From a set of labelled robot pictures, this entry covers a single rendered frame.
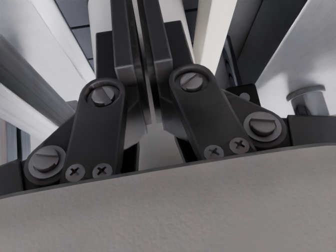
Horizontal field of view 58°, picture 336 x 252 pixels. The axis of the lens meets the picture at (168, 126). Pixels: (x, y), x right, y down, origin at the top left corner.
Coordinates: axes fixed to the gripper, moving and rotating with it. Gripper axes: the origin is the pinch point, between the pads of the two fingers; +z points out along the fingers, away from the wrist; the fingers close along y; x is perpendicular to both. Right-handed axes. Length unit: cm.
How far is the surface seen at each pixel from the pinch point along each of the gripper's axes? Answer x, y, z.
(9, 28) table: -7.4, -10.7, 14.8
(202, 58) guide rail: -4.8, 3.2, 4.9
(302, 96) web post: -21.3, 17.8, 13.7
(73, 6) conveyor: -2.1, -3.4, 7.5
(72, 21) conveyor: -3.2, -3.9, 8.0
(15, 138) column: -13.9, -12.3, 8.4
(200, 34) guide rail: -3.3, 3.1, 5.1
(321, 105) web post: -21.5, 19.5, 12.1
